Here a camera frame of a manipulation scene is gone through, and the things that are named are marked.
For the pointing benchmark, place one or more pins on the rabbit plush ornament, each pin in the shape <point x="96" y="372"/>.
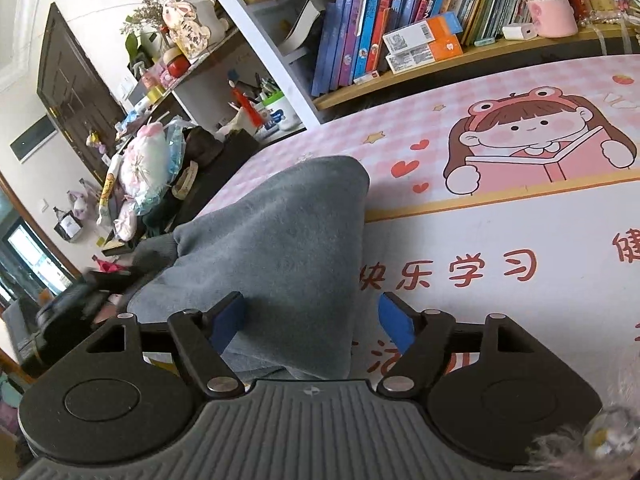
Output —
<point x="187" y="30"/>

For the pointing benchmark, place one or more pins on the glass balcony door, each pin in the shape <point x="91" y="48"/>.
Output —
<point x="30" y="255"/>

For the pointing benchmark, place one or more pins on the plush toy in plastic bag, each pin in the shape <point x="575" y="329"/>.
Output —
<point x="140" y="170"/>

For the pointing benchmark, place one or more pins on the dark brown door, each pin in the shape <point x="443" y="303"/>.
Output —
<point x="65" y="90"/>

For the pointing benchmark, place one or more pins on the black wall panel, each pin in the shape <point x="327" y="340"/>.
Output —
<point x="32" y="139"/>

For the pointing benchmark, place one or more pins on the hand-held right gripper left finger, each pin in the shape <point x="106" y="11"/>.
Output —
<point x="227" y="322"/>

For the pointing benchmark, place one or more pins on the white can pen holder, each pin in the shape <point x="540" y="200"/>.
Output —
<point x="280" y="116"/>

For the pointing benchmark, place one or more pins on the dark brown cloth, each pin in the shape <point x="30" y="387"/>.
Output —
<point x="202" y="147"/>

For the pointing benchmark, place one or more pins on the bunch of pens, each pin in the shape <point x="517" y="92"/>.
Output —
<point x="267" y="89"/>

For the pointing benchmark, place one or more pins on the white and wooden bookshelf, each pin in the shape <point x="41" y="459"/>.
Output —
<point x="475" y="57"/>

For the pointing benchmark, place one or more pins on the green leaf plant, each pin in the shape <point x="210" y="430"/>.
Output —
<point x="134" y="47"/>

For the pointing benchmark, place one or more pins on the thick black-covered book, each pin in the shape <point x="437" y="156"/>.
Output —
<point x="300" y="30"/>

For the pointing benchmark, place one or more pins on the dried flower bunch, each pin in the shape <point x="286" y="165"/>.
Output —
<point x="145" y="10"/>

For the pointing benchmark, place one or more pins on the white charger plug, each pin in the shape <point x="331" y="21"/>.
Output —
<point x="519" y="31"/>

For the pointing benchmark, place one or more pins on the row of blue purple books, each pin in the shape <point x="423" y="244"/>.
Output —
<point x="350" y="45"/>

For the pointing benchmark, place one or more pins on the orange and white box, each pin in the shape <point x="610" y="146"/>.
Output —
<point x="420" y="58"/>
<point x="415" y="34"/>

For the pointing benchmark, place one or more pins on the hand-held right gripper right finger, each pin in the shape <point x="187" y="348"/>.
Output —
<point x="397" y="322"/>

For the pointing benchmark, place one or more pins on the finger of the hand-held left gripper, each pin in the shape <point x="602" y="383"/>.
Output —
<point x="117" y="282"/>

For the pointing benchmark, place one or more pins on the fluffy bead charm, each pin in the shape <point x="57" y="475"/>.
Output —
<point x="607" y="430"/>

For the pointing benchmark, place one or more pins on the red round doll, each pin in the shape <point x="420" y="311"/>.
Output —
<point x="177" y="66"/>

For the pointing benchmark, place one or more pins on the white side shelf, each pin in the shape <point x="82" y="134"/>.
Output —
<point x="192" y="85"/>

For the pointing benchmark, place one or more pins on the crumpled beige tissue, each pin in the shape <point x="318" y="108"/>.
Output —
<point x="232" y="125"/>

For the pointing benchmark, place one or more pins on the grey sweater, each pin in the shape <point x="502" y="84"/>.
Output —
<point x="280" y="240"/>

